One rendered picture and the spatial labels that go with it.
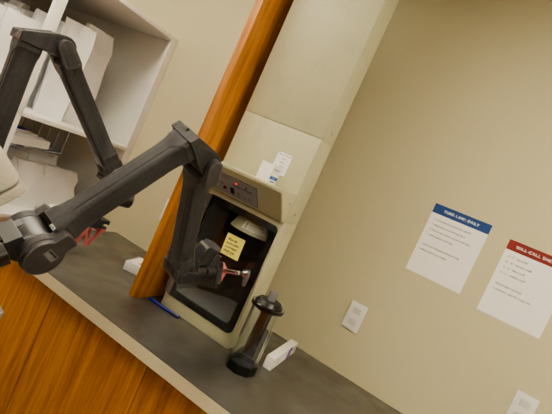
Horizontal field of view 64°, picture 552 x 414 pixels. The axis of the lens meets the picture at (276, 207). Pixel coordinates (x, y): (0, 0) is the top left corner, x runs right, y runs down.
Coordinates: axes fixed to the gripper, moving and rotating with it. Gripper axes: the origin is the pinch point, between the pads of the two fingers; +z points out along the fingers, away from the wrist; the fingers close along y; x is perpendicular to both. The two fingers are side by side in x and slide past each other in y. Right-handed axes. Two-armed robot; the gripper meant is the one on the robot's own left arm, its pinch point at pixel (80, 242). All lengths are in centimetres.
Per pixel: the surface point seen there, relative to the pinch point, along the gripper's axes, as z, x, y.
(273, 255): -19, -46, 35
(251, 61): -78, -9, 31
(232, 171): -39, -26, 22
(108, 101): -44, 99, 75
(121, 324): 16.1, -23.2, 5.0
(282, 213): -34, -46, 28
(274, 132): -57, -29, 33
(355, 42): -94, -42, 32
